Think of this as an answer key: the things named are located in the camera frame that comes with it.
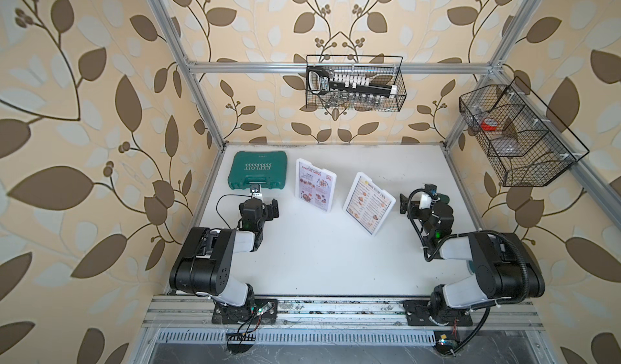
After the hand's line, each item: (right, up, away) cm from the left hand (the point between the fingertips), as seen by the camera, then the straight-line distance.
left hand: (257, 198), depth 94 cm
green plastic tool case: (-3, +13, +12) cm, 17 cm away
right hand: (+61, +2, -2) cm, 61 cm away
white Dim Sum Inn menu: (+42, -1, -9) cm, 43 cm away
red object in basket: (+82, +27, -13) cm, 87 cm away
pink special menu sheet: (+23, +6, -4) cm, 24 cm away
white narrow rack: (+29, +7, -10) cm, 32 cm away
